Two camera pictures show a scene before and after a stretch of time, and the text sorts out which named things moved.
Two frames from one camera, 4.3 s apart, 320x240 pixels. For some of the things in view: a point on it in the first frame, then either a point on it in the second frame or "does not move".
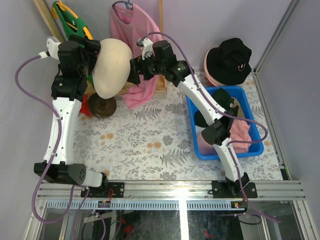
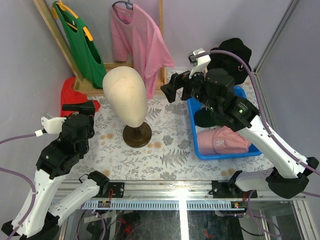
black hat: (228, 63) does not move
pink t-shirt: (129, 24) does not move
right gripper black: (134, 64) → (177, 81)
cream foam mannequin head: (111, 70) → (125, 95)
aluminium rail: (166, 195) does not move
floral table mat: (153, 142) does not move
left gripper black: (92, 46) → (78, 108)
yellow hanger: (60, 4) does not move
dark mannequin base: (101, 107) → (137, 137)
